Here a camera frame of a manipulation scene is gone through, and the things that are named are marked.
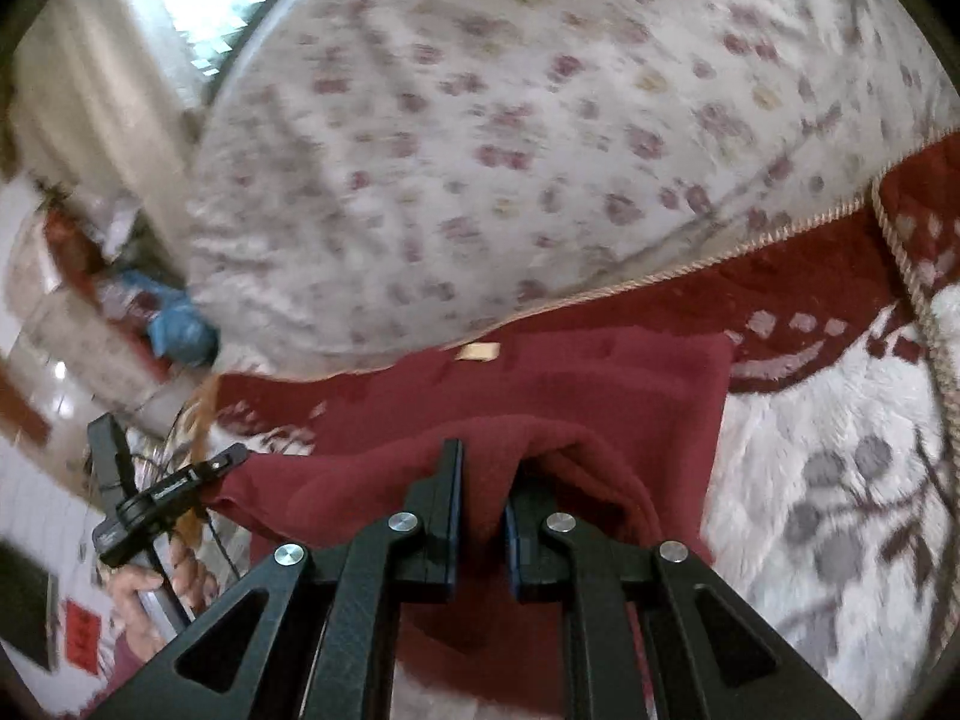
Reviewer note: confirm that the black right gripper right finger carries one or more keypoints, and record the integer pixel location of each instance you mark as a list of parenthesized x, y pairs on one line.
[(650, 632)]

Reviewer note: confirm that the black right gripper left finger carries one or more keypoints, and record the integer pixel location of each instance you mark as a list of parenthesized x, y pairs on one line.
[(310, 633)]

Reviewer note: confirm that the dark red small garment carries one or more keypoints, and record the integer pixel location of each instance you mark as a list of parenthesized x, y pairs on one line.
[(625, 421)]

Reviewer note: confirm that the person's left hand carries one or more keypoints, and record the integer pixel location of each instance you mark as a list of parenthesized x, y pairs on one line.
[(190, 580)]

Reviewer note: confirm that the blue plastic bag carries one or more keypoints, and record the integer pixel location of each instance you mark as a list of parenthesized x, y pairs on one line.
[(176, 330)]

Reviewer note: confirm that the red and white plush blanket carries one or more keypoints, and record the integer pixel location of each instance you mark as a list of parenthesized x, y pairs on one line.
[(834, 501)]

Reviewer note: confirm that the beige curtain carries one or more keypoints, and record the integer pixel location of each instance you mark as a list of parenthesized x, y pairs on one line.
[(102, 96)]

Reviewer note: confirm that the white floral bed sheet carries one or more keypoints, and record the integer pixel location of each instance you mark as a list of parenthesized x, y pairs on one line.
[(382, 176)]

